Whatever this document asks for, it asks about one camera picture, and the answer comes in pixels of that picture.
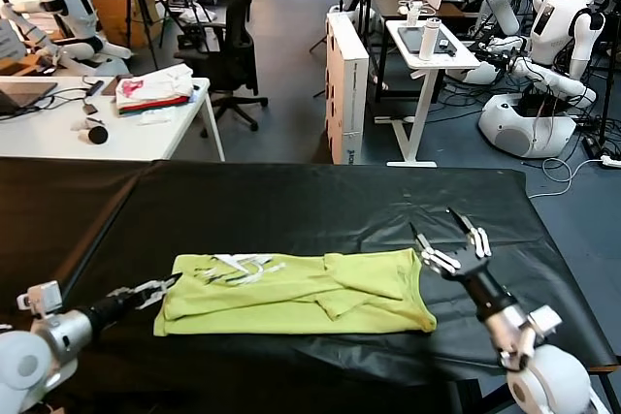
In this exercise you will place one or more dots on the dark desk black legs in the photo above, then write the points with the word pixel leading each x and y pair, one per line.
pixel 393 3

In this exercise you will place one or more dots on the white standing desk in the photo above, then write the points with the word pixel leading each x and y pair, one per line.
pixel 427 70

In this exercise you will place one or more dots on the black ball-shaped device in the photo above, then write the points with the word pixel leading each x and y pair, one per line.
pixel 97 136

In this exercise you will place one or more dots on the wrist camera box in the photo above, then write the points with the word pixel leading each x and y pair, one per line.
pixel 43 300
pixel 545 324

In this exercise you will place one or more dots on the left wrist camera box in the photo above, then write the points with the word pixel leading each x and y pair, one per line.
pixel 43 300

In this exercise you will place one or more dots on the dark tablet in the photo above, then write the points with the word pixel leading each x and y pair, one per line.
pixel 408 39

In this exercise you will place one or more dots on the white handheld controller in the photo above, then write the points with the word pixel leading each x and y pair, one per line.
pixel 412 10

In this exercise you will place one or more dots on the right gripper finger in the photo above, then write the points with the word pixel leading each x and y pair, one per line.
pixel 436 259
pixel 478 242

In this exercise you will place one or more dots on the white power strip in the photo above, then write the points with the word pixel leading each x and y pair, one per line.
pixel 611 161

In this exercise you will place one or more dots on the yellow-green t-shirt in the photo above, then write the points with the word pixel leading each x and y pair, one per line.
pixel 291 302

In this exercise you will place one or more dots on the white bottle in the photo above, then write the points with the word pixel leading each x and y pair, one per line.
pixel 428 41

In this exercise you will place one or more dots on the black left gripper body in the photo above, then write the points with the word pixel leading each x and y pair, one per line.
pixel 114 309

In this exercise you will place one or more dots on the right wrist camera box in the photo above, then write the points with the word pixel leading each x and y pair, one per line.
pixel 545 324

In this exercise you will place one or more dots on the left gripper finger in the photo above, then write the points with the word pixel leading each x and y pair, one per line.
pixel 145 285
pixel 153 298

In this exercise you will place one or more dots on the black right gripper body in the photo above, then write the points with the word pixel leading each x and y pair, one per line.
pixel 478 283

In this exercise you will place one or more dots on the white humanoid robot right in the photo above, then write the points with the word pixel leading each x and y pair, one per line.
pixel 526 123

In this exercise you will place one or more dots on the black table cover cloth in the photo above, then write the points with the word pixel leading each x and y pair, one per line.
pixel 48 215
pixel 291 210

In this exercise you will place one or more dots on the white humanoid robot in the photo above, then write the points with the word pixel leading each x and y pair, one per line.
pixel 526 123
pixel 73 3

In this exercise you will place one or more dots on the white humanoid robot left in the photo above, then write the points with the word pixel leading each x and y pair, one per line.
pixel 73 3

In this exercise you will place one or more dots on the black office chair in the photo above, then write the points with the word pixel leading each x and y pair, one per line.
pixel 235 55

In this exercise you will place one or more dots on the stack of folded clothes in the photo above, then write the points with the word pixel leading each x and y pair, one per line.
pixel 155 89

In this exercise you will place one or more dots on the tall white cardboard box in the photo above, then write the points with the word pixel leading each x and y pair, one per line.
pixel 347 84

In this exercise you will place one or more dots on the grey laptop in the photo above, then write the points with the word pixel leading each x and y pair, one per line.
pixel 24 92

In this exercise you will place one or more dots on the brown cardboard box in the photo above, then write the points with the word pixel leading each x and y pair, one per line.
pixel 112 17

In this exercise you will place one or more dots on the small black device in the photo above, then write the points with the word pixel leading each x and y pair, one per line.
pixel 446 48

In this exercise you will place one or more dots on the black light stand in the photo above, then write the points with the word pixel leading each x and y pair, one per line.
pixel 608 84

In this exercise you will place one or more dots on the white work table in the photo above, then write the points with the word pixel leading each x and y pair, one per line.
pixel 48 142

